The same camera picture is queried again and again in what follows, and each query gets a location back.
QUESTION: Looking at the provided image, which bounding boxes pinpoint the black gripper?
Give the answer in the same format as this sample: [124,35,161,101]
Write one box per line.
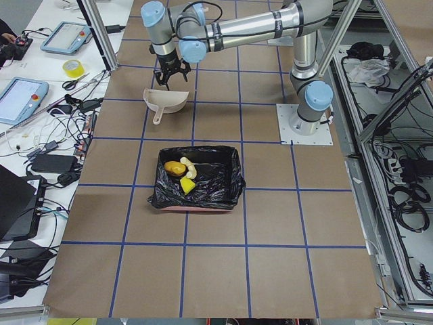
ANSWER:
[154,52,190,90]

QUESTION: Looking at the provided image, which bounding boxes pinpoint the beige dustpan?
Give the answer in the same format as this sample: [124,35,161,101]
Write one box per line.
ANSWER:
[143,88,189,125]

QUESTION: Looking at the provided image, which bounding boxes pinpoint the yellow toy potato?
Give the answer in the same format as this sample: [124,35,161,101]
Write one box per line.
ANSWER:
[164,161,187,177]

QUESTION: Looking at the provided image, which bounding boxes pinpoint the toy croissant piece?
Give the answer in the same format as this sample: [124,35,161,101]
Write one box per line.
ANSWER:
[180,156,197,179]

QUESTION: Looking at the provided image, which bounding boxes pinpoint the yellow green sponge piece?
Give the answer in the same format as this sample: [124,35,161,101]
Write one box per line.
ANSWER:
[180,177,196,195]

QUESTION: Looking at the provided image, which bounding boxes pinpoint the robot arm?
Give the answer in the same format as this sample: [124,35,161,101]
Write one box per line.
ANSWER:
[141,1,334,135]

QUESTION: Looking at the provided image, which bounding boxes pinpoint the bin with black bag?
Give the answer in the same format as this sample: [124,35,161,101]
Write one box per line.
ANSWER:
[147,146,246,211]

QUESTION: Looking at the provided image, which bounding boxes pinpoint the yellow tape roll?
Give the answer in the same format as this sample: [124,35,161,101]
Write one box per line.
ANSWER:
[62,60,85,78]

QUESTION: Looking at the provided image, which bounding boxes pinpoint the long metal rod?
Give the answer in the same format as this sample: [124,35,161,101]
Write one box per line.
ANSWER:
[23,70,111,123]

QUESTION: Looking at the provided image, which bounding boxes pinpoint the teach pendant far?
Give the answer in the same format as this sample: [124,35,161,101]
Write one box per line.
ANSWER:
[40,21,91,55]

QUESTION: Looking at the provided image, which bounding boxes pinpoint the teach pendant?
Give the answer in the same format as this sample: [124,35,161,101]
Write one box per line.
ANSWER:
[1,77,49,125]
[40,21,91,55]

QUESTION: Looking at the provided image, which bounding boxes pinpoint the black power adapter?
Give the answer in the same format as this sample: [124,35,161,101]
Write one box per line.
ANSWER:
[31,154,78,173]

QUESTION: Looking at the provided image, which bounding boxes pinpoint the teach pendant near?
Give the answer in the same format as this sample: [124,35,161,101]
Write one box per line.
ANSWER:
[1,77,49,125]

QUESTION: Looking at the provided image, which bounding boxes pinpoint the black laptop device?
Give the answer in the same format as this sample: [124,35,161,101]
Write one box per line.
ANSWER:
[1,167,47,242]

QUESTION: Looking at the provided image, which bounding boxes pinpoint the crumpled white cloth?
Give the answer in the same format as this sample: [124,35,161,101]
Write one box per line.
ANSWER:
[348,59,390,87]

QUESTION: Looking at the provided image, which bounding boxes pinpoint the aluminium frame post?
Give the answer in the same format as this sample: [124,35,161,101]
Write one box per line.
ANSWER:
[77,0,118,72]

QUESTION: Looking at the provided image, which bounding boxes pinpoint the black handled scissors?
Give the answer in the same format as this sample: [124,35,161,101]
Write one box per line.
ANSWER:
[62,73,88,91]

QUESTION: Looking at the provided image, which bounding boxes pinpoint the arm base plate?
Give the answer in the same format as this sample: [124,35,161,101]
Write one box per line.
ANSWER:
[276,104,333,146]

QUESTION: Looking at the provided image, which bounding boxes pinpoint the coiled black cables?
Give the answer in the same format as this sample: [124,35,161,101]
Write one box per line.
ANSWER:
[387,186,431,234]

